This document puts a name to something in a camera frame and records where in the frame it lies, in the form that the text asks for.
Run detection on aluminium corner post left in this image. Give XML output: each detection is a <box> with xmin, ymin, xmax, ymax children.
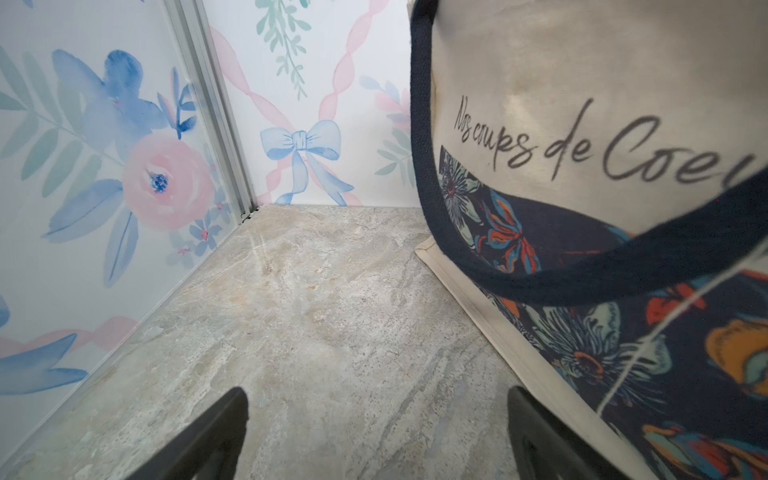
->
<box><xmin>162</xmin><ymin>0</ymin><xmax>258</xmax><ymax>223</ymax></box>

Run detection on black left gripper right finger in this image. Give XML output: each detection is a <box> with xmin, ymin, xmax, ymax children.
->
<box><xmin>507</xmin><ymin>386</ymin><xmax>626</xmax><ymax>480</ymax></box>

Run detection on canvas bag navy handles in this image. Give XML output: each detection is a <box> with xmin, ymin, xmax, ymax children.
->
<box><xmin>407</xmin><ymin>0</ymin><xmax>768</xmax><ymax>480</ymax></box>

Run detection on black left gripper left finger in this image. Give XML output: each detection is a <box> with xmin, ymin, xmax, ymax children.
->
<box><xmin>128</xmin><ymin>387</ymin><xmax>249</xmax><ymax>480</ymax></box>

